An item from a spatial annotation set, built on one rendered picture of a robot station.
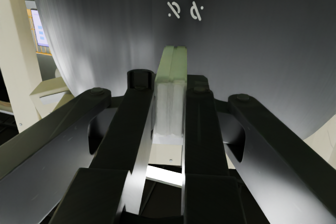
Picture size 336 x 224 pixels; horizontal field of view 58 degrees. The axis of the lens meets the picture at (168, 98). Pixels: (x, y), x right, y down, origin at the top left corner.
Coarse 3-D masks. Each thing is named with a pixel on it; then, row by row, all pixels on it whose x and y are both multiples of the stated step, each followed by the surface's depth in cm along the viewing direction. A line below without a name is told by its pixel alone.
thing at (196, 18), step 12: (168, 0) 19; (180, 0) 19; (192, 0) 19; (204, 0) 19; (168, 12) 20; (180, 12) 20; (192, 12) 20; (204, 12) 20; (168, 24) 20; (180, 24) 20; (192, 24) 20; (204, 24) 20
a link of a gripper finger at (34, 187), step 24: (96, 96) 13; (48, 120) 11; (72, 120) 11; (24, 144) 9; (48, 144) 9; (72, 144) 11; (96, 144) 13; (0, 168) 8; (24, 168) 8; (48, 168) 9; (72, 168) 11; (0, 192) 8; (24, 192) 9; (48, 192) 10; (0, 216) 8; (24, 216) 9
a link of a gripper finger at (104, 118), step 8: (120, 96) 14; (112, 104) 13; (152, 104) 14; (104, 112) 13; (112, 112) 13; (152, 112) 14; (96, 120) 13; (104, 120) 13; (152, 120) 14; (88, 128) 13; (96, 128) 13; (104, 128) 13; (152, 128) 14; (96, 136) 13
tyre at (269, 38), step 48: (48, 0) 22; (96, 0) 20; (144, 0) 19; (240, 0) 19; (288, 0) 19; (96, 48) 22; (144, 48) 22; (192, 48) 21; (240, 48) 21; (288, 48) 21; (288, 96) 24
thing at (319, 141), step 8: (328, 120) 52; (320, 128) 54; (328, 128) 52; (312, 136) 58; (320, 136) 54; (328, 136) 51; (312, 144) 57; (320, 144) 54; (328, 144) 51; (320, 152) 54; (328, 152) 51; (328, 160) 52
